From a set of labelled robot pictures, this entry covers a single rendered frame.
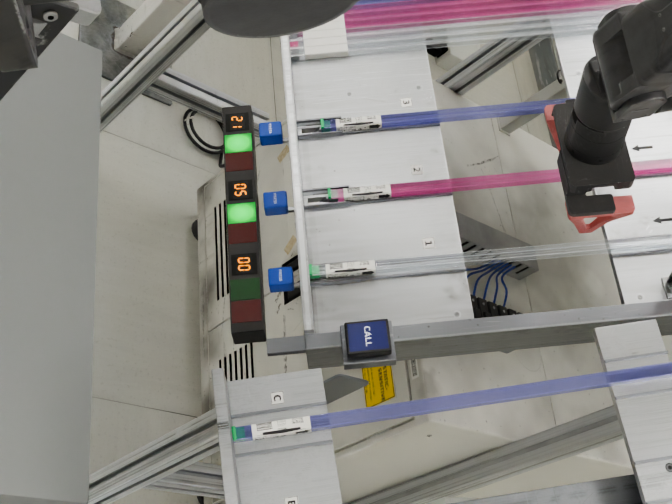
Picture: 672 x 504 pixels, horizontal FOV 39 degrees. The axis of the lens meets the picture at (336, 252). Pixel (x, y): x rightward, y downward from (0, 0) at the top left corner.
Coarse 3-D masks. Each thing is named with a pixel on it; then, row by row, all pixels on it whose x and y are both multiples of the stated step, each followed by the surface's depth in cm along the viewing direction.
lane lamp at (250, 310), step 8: (232, 304) 115; (240, 304) 115; (248, 304) 115; (256, 304) 115; (232, 312) 115; (240, 312) 115; (248, 312) 115; (256, 312) 115; (232, 320) 114; (240, 320) 114; (248, 320) 114; (256, 320) 114
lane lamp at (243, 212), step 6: (234, 204) 122; (240, 204) 122; (246, 204) 122; (252, 204) 122; (228, 210) 122; (234, 210) 122; (240, 210) 122; (246, 210) 122; (252, 210) 122; (228, 216) 121; (234, 216) 121; (240, 216) 121; (246, 216) 121; (252, 216) 121; (228, 222) 121; (234, 222) 121; (240, 222) 121
